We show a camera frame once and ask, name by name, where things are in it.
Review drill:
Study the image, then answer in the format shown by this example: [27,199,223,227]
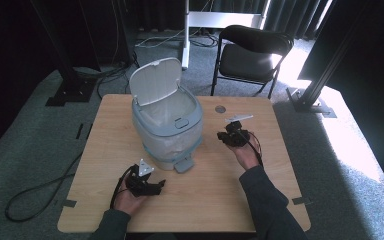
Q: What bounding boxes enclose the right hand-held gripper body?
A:
[224,114,254,149]

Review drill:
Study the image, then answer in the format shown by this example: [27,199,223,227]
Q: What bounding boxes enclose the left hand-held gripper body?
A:
[123,158,158,198]

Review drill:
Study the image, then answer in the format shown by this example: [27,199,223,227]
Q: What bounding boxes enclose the grey pedal trash can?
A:
[128,56,205,175]

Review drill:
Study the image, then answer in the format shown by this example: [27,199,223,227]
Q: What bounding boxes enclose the person's left hand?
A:
[114,178,148,215]

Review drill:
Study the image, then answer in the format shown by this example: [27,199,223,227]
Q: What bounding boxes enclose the person's right hand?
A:
[230,131,263,172]

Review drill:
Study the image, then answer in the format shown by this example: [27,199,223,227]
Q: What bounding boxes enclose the clear plastic bin liner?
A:
[141,90,204,164]

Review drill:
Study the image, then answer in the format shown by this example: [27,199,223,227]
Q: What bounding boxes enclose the grey tape piece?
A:
[61,198,78,209]
[291,196,314,206]

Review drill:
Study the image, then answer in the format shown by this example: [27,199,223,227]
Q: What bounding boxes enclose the black folding chair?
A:
[210,24,295,100]

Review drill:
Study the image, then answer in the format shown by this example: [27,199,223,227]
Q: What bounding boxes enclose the black metal stand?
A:
[29,0,98,108]
[285,0,368,119]

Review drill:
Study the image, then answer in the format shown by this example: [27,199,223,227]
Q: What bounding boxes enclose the white metal stand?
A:
[180,0,272,71]

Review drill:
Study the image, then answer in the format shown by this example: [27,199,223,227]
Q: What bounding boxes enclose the dark curtain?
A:
[136,0,334,41]

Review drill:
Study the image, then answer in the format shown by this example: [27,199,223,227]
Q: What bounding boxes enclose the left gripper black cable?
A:
[109,164,138,210]

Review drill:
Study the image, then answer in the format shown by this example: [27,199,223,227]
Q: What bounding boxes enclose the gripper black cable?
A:
[109,164,138,210]
[241,130,265,168]

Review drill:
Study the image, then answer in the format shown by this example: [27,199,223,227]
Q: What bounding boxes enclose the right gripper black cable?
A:
[241,130,265,168]

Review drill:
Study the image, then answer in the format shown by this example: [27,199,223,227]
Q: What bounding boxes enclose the black floor cable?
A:
[4,150,85,223]

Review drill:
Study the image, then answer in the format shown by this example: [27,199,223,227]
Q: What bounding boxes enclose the bundle of floor cables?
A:
[73,28,221,101]

